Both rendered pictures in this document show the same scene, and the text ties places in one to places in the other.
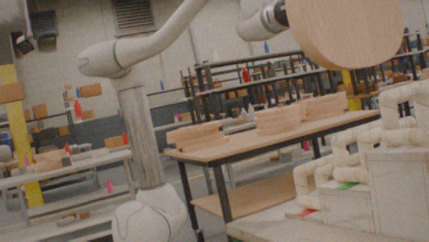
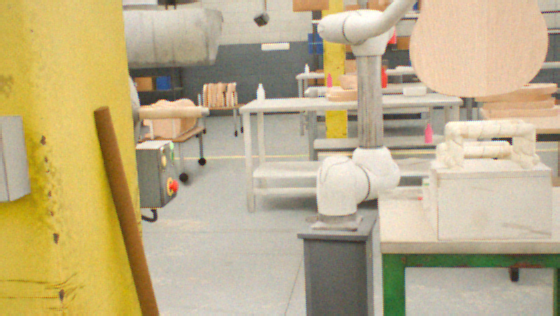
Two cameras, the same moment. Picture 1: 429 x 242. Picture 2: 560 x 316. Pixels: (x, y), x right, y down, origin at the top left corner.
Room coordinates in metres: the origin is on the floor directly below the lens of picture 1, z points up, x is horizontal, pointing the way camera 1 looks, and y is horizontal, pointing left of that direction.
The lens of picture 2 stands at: (-0.86, -0.90, 1.44)
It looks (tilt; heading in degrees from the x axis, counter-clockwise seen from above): 10 degrees down; 34
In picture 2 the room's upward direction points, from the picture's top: 3 degrees counter-clockwise
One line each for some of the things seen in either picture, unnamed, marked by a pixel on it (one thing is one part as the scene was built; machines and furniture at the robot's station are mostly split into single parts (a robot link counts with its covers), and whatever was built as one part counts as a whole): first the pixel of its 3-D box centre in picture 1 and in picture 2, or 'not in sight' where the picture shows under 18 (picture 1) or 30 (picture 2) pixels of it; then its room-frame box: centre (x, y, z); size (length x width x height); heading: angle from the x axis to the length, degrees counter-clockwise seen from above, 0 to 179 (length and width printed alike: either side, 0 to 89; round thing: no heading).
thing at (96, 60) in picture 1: (101, 60); (338, 28); (1.44, 0.34, 1.47); 0.18 x 0.14 x 0.13; 71
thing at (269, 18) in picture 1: (279, 15); not in sight; (1.16, -0.23, 1.45); 0.09 x 0.06 x 0.09; 118
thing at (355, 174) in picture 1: (352, 174); not in sight; (0.88, -0.26, 1.04); 0.11 x 0.03 x 0.03; 29
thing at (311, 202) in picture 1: (311, 202); not in sight; (1.02, -0.19, 0.96); 0.11 x 0.03 x 0.03; 29
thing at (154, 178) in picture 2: not in sight; (132, 184); (0.65, 0.71, 0.99); 0.24 x 0.21 x 0.26; 116
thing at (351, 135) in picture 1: (361, 132); (472, 147); (0.96, -0.33, 1.12); 0.20 x 0.03 x 0.03; 118
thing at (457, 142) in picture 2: (424, 119); (456, 151); (0.71, -0.37, 1.15); 0.03 x 0.03 x 0.09
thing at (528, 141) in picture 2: not in sight; (528, 149); (0.79, -0.51, 1.15); 0.03 x 0.03 x 0.09
